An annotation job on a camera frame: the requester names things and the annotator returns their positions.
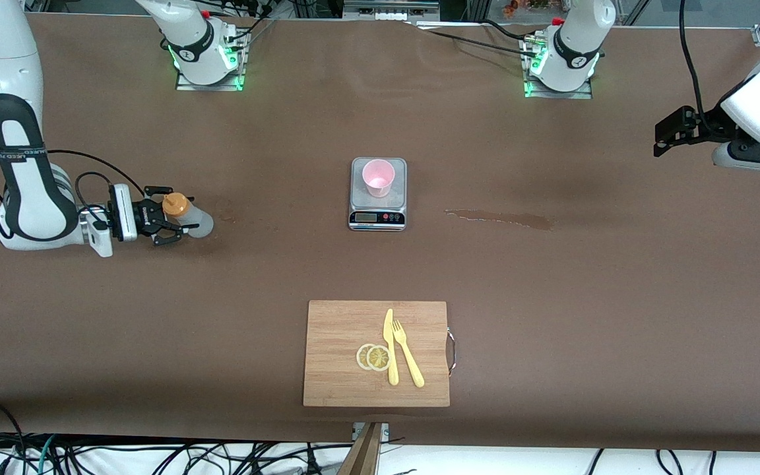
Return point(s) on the yellow plastic knife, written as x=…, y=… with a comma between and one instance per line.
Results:
x=388, y=330

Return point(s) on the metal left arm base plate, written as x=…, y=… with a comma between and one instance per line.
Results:
x=578, y=94

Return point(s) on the yellow plastic fork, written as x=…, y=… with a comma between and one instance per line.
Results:
x=410, y=359

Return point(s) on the wooden post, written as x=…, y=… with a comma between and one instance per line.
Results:
x=363, y=455

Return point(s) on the clear sauce bottle orange cap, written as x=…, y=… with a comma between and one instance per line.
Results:
x=198, y=221

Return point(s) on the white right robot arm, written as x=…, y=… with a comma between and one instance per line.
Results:
x=17, y=66

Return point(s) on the pink plastic cup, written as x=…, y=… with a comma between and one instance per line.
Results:
x=379, y=178

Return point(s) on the silver digital kitchen scale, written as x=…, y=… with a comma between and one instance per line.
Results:
x=357, y=191

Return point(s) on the lemon slice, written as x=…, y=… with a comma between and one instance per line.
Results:
x=378, y=358
x=361, y=357

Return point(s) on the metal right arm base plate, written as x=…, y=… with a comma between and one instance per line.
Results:
x=185, y=84

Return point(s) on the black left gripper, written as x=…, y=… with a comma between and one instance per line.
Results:
x=710, y=125

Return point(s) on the white power strip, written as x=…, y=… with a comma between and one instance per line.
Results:
x=390, y=14

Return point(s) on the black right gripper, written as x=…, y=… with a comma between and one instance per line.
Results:
x=144, y=215

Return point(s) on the wooden cutting board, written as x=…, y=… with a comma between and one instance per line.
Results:
x=334, y=369

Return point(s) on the small metal bracket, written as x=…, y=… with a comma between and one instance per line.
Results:
x=385, y=430

